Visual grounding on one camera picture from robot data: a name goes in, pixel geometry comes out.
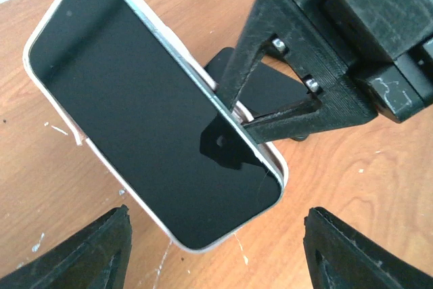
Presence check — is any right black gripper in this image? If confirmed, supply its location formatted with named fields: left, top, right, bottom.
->
left=218, top=0, right=432, bottom=143

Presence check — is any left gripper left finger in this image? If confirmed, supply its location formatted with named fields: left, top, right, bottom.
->
left=1, top=205, right=132, bottom=288

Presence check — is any silver edged smartphone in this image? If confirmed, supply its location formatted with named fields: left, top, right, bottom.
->
left=27, top=0, right=283, bottom=250

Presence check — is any black phone case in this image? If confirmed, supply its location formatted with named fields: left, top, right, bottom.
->
left=204, top=47, right=309, bottom=118

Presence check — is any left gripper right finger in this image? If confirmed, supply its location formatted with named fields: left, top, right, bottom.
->
left=303, top=206, right=432, bottom=288

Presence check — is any pink phone case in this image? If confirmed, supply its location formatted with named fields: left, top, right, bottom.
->
left=22, top=0, right=290, bottom=254

